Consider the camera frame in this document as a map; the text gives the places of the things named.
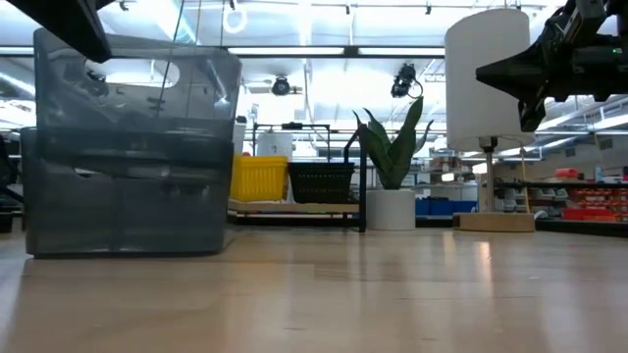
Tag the blue storage bin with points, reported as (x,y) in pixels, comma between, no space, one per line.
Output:
(441,207)

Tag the snake plant in white pot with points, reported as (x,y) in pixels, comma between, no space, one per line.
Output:
(392,157)

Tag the white bucket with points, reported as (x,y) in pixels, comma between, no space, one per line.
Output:
(275,144)

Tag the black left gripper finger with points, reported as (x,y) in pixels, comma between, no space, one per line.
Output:
(64,19)

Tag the black perforated plastic basket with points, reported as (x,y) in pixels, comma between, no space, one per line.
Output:
(321,165)
(321,186)

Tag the white shade wooden base lamp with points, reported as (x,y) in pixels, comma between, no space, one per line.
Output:
(486,73)

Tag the wooden shelf with black frame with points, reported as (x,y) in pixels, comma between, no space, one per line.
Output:
(294,207)

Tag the grey translucent plastic bin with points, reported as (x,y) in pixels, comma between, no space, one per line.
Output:
(137,103)
(127,147)
(127,216)

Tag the red storage bin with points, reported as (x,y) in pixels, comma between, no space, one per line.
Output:
(586,214)

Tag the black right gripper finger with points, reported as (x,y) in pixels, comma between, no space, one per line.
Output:
(532,113)
(520,73)

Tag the yellow perforated plastic basket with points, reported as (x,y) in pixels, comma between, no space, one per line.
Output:
(259,184)
(259,157)

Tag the black storage rack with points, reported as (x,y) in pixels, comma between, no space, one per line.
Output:
(579,226)

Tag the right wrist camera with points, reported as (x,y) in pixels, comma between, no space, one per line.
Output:
(579,22)

